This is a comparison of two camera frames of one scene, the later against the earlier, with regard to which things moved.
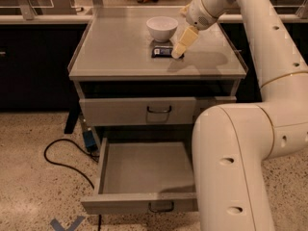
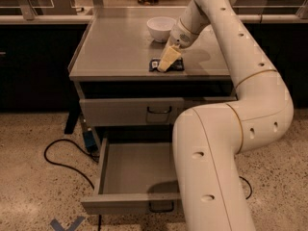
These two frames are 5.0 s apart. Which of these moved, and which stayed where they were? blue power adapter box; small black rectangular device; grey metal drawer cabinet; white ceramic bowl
Moved: small black rectangular device
Stayed: grey metal drawer cabinet; blue power adapter box; white ceramic bowl
